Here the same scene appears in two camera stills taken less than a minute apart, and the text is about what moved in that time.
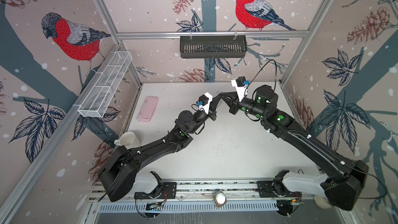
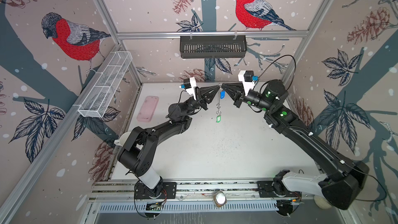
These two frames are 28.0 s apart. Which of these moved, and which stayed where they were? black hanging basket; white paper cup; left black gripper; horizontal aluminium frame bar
Moved: left black gripper
Stayed: black hanging basket; horizontal aluminium frame bar; white paper cup
